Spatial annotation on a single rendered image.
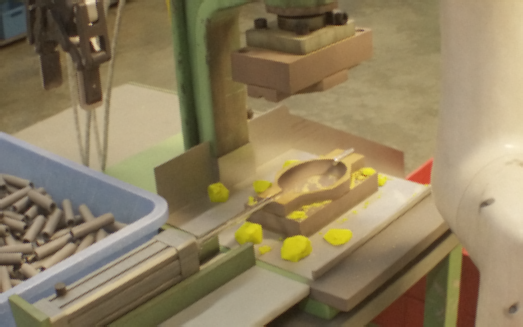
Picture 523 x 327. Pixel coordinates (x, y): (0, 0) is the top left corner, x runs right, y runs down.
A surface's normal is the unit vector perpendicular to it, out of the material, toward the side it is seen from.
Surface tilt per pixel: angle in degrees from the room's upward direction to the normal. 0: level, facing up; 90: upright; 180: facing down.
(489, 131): 85
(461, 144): 84
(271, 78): 90
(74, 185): 81
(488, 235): 86
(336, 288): 0
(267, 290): 0
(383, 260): 0
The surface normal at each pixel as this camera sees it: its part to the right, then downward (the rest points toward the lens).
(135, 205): -0.66, 0.22
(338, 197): 0.76, 0.22
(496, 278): -0.87, 0.26
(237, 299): -0.07, -0.90
